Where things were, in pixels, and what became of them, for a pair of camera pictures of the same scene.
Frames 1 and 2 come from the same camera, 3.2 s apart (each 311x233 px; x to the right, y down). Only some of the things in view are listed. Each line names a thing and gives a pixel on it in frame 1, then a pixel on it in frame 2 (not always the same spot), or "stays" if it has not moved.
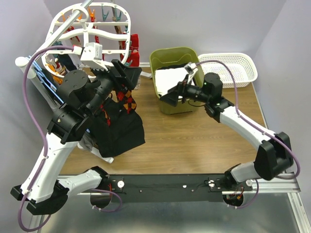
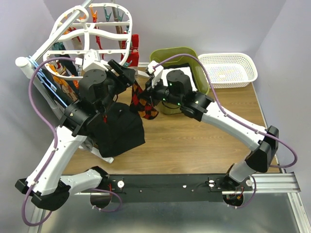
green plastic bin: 163,58 stays
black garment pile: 125,131 stays
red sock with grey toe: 134,55 stays
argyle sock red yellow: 126,96 to 141,105
